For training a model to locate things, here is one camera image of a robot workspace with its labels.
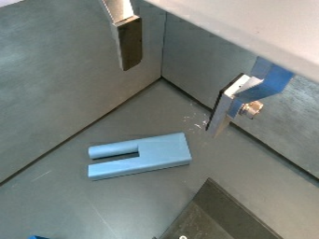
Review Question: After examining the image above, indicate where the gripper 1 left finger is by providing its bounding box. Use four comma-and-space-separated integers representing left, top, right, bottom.
100, 0, 141, 71

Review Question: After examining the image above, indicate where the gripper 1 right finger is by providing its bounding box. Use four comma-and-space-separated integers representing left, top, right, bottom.
205, 57, 293, 137

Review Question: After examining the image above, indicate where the light blue square-circle object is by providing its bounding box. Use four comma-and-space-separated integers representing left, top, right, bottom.
87, 133, 192, 180

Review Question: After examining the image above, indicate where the blue shape sorter block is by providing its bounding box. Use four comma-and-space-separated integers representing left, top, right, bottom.
28, 235, 51, 239

